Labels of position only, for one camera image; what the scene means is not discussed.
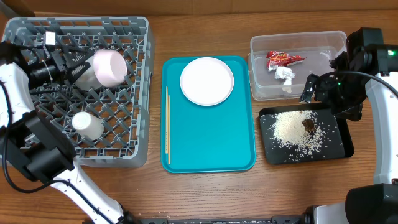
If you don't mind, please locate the clear plastic waste bin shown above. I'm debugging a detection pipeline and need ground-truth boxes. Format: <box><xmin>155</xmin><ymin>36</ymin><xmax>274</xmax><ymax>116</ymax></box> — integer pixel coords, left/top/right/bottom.
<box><xmin>248</xmin><ymin>31</ymin><xmax>346</xmax><ymax>101</ymax></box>

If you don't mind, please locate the white cup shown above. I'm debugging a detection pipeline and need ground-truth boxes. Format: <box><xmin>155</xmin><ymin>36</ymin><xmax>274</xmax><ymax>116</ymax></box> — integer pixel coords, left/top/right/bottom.
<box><xmin>72</xmin><ymin>111</ymin><xmax>104</xmax><ymax>141</ymax></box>

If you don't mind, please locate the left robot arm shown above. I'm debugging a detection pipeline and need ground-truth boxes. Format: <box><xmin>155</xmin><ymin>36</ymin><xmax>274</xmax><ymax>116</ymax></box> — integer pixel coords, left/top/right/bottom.
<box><xmin>1</xmin><ymin>42</ymin><xmax>138</xmax><ymax>223</ymax></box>

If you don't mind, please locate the grey shallow bowl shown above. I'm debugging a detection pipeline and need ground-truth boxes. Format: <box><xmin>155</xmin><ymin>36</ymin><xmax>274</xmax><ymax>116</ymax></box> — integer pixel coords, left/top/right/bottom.
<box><xmin>75</xmin><ymin>56</ymin><xmax>102</xmax><ymax>91</ymax></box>

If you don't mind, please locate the white rice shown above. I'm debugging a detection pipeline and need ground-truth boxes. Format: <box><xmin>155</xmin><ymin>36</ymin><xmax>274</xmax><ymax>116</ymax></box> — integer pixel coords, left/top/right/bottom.
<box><xmin>267</xmin><ymin>110</ymin><xmax>331</xmax><ymax>157</ymax></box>

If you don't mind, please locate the white tissue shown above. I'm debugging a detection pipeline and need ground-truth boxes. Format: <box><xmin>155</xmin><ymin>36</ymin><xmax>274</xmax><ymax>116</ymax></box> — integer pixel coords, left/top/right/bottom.
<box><xmin>275</xmin><ymin>67</ymin><xmax>295</xmax><ymax>93</ymax></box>

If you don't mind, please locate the large white plate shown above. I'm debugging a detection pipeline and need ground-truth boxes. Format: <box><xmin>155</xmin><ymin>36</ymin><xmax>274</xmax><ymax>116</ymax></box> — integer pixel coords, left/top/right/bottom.
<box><xmin>180</xmin><ymin>57</ymin><xmax>234</xmax><ymax>106</ymax></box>

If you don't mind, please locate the wooden chopstick right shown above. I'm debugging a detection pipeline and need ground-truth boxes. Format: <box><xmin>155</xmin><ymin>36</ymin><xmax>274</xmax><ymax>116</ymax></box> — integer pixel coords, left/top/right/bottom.
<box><xmin>167</xmin><ymin>95</ymin><xmax>171</xmax><ymax>165</ymax></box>

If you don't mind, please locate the teal serving tray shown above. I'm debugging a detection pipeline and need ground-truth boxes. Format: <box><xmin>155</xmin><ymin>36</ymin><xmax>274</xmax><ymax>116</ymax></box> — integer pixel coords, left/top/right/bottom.
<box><xmin>160</xmin><ymin>55</ymin><xmax>256</xmax><ymax>174</ymax></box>

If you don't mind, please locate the grey plastic dish rack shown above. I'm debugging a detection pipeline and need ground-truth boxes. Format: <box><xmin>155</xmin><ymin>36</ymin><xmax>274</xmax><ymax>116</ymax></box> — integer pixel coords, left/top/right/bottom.
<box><xmin>2</xmin><ymin>17</ymin><xmax>155</xmax><ymax>167</ymax></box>

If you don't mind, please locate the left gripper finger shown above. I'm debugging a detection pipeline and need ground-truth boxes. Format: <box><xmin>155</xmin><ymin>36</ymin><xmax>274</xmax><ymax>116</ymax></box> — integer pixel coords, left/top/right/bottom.
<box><xmin>55</xmin><ymin>45</ymin><xmax>94</xmax><ymax>67</ymax></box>
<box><xmin>67</xmin><ymin>62</ymin><xmax>91</xmax><ymax>83</ymax></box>

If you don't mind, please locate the red snack wrapper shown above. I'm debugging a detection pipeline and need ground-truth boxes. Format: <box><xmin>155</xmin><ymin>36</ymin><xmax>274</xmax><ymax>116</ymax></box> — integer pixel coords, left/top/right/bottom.
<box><xmin>266</xmin><ymin>51</ymin><xmax>306</xmax><ymax>71</ymax></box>

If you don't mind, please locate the black food waste tray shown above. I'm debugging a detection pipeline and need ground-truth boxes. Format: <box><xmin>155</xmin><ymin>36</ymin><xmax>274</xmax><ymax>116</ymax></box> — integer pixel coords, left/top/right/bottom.
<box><xmin>259</xmin><ymin>103</ymin><xmax>354</xmax><ymax>165</ymax></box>

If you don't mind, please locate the brown food scrap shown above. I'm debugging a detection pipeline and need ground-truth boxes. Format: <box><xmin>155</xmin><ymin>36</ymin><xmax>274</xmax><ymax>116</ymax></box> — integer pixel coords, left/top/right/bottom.
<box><xmin>302</xmin><ymin>119</ymin><xmax>315</xmax><ymax>133</ymax></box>

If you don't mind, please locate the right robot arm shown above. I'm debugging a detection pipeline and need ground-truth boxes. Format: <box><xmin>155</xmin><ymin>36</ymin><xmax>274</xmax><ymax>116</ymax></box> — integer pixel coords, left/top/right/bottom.
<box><xmin>300</xmin><ymin>27</ymin><xmax>397</xmax><ymax>224</ymax></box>

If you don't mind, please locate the small pink bowl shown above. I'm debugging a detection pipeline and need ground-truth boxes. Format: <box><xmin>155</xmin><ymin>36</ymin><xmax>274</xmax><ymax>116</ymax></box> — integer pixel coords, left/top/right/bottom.
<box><xmin>93</xmin><ymin>49</ymin><xmax>127</xmax><ymax>88</ymax></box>

